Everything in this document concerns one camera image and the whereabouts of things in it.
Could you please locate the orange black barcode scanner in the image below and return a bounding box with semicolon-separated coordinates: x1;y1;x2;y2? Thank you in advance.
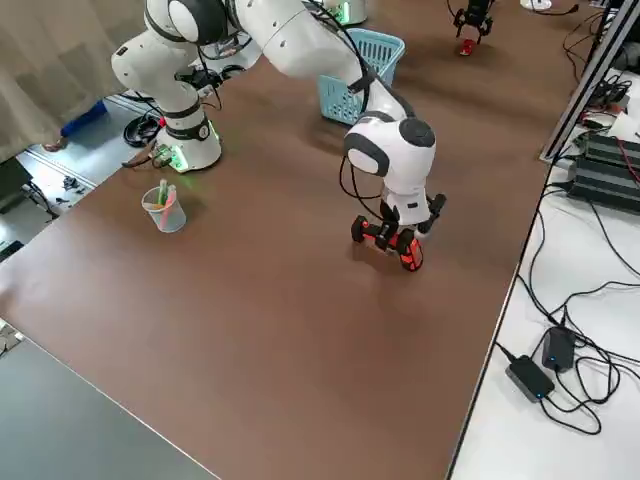
351;214;426;274

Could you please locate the light blue plastic basket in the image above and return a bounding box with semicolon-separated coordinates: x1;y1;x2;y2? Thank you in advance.
317;28;407;124

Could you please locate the black power supply brick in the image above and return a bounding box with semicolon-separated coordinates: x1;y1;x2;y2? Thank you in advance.
585;132;640;174
567;157;640;217

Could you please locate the white paper sheet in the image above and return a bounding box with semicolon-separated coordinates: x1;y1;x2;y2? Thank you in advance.
612;112;640;144

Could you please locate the grey adapter with blue light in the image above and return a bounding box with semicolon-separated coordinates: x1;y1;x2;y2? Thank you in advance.
505;354;556;403

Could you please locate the black adapter with blue light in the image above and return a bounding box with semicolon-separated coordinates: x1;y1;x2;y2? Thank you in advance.
541;325;577;373

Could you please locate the clear pen cup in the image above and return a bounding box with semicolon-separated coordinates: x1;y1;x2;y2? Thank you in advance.
141;185;187;234

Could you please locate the pink marker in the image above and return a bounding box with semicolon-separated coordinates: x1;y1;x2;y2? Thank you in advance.
162;185;177;226

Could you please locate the beige curtain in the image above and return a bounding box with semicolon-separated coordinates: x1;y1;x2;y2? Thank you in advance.
0;0;151;164

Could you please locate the dark grey desk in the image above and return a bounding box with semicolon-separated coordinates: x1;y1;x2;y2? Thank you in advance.
0;319;217;480

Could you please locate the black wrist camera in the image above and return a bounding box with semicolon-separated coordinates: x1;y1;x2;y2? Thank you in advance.
427;193;448;224

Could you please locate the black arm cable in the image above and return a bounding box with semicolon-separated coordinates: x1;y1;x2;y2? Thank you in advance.
304;0;389;221

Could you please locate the aluminium frame post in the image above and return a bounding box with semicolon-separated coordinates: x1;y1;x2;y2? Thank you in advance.
538;0;640;162

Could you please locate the cable hub with plugs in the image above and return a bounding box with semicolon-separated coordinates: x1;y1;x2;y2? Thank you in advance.
579;74;631;131

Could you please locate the long black cable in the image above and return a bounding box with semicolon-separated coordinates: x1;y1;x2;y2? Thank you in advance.
514;199;640;326

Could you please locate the looped black adapter cable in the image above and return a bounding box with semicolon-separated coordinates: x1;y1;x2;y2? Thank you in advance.
542;344;624;436

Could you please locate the coiled black cable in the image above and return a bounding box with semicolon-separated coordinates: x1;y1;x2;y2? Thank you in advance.
123;110;165;149

